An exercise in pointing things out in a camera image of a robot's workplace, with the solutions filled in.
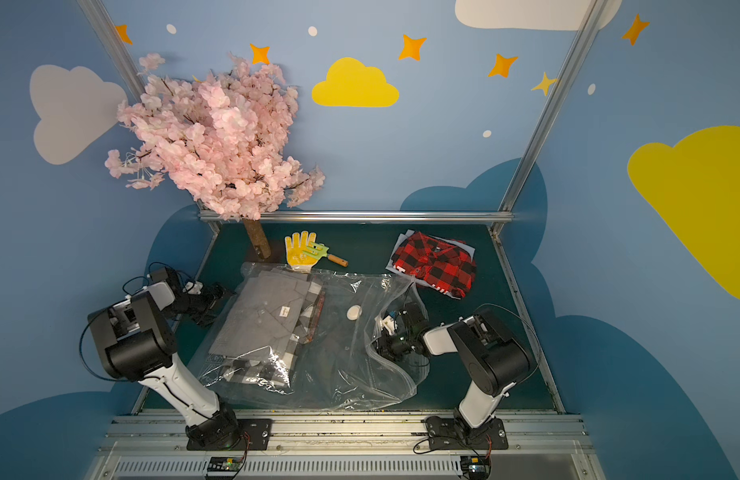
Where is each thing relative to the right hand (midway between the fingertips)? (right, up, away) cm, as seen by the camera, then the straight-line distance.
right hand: (369, 352), depth 87 cm
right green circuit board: (+27, -24, -14) cm, 39 cm away
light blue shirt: (+7, +24, +15) cm, 30 cm away
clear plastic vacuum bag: (-8, -3, -4) cm, 10 cm away
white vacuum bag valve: (-5, +10, +7) cm, 14 cm away
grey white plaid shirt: (-25, -4, -5) cm, 26 cm away
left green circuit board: (-37, -23, -15) cm, 46 cm away
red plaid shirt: (+27, +25, +11) cm, 38 cm away
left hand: (-46, +14, +8) cm, 49 cm away
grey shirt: (-33, +10, +3) cm, 35 cm away
